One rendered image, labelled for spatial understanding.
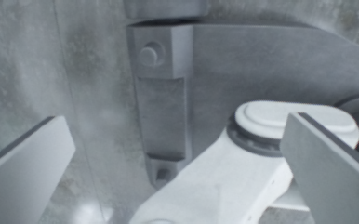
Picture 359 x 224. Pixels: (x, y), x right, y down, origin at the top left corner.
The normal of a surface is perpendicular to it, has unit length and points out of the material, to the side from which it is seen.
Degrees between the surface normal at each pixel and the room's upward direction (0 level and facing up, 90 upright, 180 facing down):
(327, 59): 0
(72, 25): 0
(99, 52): 0
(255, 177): 90
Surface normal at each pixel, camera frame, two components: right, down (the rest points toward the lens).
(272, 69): -0.22, 0.49
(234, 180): -0.03, -0.87
